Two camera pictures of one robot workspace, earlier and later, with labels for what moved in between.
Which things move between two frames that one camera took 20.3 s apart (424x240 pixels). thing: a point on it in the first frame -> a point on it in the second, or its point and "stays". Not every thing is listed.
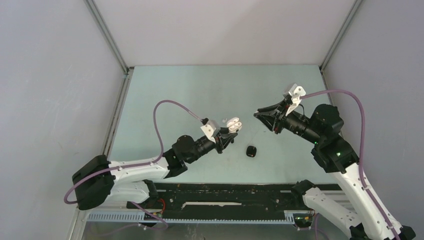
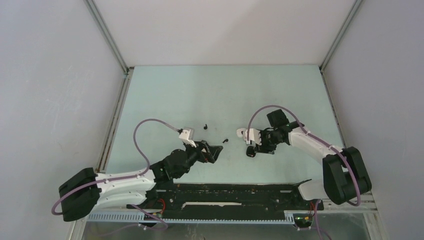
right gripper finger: (280, 104) -> (262, 139)
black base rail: (226, 201) stays
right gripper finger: (268, 118) -> (267, 149)
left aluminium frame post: (126, 79) stays
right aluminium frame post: (323, 64) stays
